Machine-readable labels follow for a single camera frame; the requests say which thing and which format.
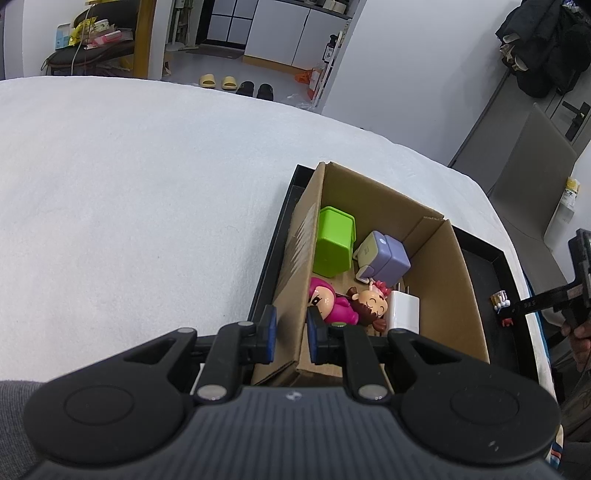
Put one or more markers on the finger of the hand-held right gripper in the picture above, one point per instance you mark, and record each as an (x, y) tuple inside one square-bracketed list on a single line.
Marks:
[(547, 302)]

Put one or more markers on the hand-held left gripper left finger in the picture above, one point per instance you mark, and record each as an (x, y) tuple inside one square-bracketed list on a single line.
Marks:
[(268, 334)]

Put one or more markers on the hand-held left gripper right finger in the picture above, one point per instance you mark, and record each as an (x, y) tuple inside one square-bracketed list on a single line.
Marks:
[(316, 337)]

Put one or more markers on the pink hooded figurine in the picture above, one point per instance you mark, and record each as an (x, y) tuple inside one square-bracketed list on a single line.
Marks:
[(330, 307)]

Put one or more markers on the clear toy mug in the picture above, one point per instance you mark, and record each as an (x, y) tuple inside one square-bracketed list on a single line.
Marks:
[(500, 300)]

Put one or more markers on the brown-haired doll figurine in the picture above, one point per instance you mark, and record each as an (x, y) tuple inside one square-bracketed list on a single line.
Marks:
[(369, 307)]

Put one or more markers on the black tray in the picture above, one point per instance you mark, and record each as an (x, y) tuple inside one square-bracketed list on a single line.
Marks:
[(485, 286)]

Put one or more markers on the white charger plug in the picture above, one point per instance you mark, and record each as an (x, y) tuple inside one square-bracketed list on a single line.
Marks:
[(404, 311)]

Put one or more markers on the green toy bin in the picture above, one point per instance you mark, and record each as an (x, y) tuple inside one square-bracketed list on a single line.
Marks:
[(333, 242)]

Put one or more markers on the purple and cream box toy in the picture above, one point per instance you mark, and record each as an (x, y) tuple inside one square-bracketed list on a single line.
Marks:
[(385, 261)]

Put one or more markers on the brown cardboard box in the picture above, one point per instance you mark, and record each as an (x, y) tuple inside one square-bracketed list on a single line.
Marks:
[(443, 295)]

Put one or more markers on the person's right hand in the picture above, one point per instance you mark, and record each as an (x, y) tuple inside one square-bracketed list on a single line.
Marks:
[(582, 341)]

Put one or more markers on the yellow-capped white bottle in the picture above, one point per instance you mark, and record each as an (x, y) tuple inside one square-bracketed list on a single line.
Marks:
[(569, 191)]

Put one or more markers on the grey chair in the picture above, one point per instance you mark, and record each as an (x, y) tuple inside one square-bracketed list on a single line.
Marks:
[(531, 175)]

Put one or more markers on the grey door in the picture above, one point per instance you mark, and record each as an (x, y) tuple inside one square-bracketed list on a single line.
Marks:
[(508, 115)]

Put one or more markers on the dark hanging coats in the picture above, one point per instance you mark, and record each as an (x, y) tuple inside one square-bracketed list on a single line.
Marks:
[(545, 46)]

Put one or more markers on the black slipper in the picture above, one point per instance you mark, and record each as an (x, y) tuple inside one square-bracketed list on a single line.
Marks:
[(245, 88), (265, 91)]

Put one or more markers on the yellow slipper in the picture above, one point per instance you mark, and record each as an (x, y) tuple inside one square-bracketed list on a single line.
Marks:
[(207, 81), (229, 83)]

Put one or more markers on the orange floor item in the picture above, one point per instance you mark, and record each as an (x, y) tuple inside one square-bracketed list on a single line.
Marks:
[(304, 76)]

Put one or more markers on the person's grey clothing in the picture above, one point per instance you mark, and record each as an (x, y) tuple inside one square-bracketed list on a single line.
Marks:
[(18, 424)]

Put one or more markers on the white spray bottle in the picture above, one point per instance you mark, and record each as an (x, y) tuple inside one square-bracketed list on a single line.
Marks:
[(329, 48)]

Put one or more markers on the white cabinet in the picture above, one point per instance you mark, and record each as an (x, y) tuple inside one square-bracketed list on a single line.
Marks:
[(286, 37)]

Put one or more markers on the black-framed glass door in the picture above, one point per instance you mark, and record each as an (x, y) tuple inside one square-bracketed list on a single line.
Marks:
[(231, 23)]

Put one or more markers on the black chair with clutter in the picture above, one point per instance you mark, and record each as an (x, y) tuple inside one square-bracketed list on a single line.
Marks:
[(87, 57)]

